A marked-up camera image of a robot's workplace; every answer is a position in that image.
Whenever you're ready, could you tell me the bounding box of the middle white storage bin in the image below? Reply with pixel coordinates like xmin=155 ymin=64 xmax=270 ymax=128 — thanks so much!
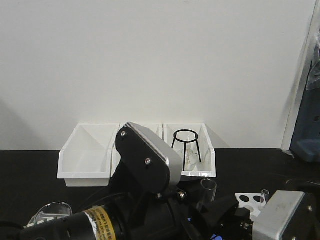
xmin=111 ymin=122 xmax=163 ymax=176

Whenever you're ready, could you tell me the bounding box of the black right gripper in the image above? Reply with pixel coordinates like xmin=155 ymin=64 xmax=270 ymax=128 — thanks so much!
xmin=282 ymin=186 xmax=320 ymax=240

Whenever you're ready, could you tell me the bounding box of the right white storage bin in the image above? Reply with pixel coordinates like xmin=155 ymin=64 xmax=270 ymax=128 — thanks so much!
xmin=163 ymin=123 xmax=217 ymax=178

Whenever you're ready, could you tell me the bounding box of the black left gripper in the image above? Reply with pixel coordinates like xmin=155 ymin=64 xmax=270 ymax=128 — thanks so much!
xmin=169 ymin=179 xmax=253 ymax=240

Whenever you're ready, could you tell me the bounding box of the black lab sink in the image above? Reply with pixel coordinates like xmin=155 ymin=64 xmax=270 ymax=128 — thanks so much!
xmin=284 ymin=179 xmax=320 ymax=195

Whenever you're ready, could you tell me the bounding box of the black metal tripod stand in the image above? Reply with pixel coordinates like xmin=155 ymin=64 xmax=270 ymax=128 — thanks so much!
xmin=171 ymin=129 xmax=202 ymax=171

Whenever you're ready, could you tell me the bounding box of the white test tube rack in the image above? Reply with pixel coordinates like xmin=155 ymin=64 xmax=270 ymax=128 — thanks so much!
xmin=235 ymin=193 xmax=266 ymax=221

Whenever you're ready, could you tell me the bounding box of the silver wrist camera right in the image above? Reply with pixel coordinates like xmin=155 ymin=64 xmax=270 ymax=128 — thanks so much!
xmin=252 ymin=190 xmax=305 ymax=240

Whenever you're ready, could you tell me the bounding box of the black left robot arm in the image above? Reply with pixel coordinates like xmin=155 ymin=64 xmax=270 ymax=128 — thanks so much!
xmin=0 ymin=165 xmax=253 ymax=240

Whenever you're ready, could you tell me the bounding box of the white storage bin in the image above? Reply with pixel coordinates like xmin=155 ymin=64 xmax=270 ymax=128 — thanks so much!
xmin=111 ymin=122 xmax=163 ymax=176
xmin=163 ymin=123 xmax=217 ymax=178
xmin=57 ymin=123 xmax=120 ymax=187

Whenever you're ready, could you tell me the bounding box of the clear glass beaker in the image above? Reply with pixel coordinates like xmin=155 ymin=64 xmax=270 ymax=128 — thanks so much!
xmin=26 ymin=201 xmax=73 ymax=227

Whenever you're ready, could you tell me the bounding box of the left white storage bin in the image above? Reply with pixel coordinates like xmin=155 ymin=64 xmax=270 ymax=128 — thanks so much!
xmin=57 ymin=123 xmax=120 ymax=187

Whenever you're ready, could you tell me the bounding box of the clear glass test tube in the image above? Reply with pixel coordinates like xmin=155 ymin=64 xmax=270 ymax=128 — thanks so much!
xmin=196 ymin=178 xmax=217 ymax=212

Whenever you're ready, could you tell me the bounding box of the grey-blue drying peg board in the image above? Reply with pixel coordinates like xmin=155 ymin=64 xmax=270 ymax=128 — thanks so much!
xmin=289 ymin=32 xmax=320 ymax=163

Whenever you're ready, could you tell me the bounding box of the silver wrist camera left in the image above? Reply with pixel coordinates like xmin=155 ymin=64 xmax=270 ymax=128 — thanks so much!
xmin=112 ymin=126 xmax=183 ymax=194

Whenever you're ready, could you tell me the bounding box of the test tube in rack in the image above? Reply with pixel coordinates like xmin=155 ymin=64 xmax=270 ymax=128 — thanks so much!
xmin=260 ymin=189 xmax=270 ymax=208

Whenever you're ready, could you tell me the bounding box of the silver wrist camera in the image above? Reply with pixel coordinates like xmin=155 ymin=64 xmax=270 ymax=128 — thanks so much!
xmin=112 ymin=126 xmax=183 ymax=194
xmin=252 ymin=190 xmax=305 ymax=240

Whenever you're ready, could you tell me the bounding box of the clear glass flask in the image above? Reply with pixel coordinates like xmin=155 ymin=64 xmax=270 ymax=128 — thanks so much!
xmin=177 ymin=130 xmax=199 ymax=171

